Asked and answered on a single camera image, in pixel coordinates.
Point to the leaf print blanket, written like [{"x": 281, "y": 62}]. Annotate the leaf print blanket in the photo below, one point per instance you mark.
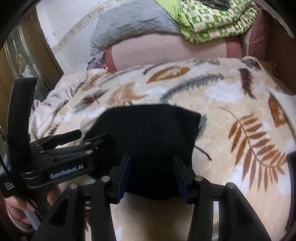
[{"x": 231, "y": 104}]

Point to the colourful printed cloth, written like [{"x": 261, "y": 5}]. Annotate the colourful printed cloth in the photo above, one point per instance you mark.
[{"x": 99, "y": 62}]

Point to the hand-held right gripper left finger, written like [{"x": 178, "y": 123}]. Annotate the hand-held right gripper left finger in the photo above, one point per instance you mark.
[{"x": 122, "y": 180}]

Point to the wooden headboard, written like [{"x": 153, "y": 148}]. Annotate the wooden headboard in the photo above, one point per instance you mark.
[{"x": 282, "y": 46}]

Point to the grey quilt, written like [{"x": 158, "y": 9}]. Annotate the grey quilt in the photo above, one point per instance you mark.
[{"x": 129, "y": 25}]

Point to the person's left forearm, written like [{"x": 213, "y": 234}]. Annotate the person's left forearm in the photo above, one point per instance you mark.
[{"x": 13, "y": 230}]

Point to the white bed rail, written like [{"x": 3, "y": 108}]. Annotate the white bed rail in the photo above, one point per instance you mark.
[{"x": 285, "y": 109}]

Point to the green patterned cloth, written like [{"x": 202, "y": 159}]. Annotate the green patterned cloth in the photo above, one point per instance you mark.
[{"x": 208, "y": 23}]

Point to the pink leaf-pattern pillow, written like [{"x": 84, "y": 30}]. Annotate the pink leaf-pattern pillow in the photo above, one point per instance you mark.
[{"x": 161, "y": 51}]

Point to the wooden cabinet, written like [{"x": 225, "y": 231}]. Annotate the wooden cabinet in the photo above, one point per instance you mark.
[{"x": 41, "y": 60}]

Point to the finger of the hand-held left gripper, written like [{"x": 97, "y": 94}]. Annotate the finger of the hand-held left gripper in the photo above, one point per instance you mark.
[
  {"x": 101, "y": 139},
  {"x": 69, "y": 135}
]

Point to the black pants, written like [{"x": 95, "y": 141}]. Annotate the black pants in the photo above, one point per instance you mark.
[{"x": 150, "y": 143}]

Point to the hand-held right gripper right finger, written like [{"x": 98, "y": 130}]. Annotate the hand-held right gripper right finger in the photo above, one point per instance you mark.
[{"x": 180, "y": 178}]

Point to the pale pink bed sheet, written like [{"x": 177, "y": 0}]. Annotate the pale pink bed sheet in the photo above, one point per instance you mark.
[{"x": 46, "y": 115}]

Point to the dark grey cloth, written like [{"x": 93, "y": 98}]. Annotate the dark grey cloth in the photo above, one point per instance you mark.
[{"x": 216, "y": 4}]

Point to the person's left hand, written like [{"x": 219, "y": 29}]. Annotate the person's left hand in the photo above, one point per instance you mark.
[{"x": 18, "y": 208}]

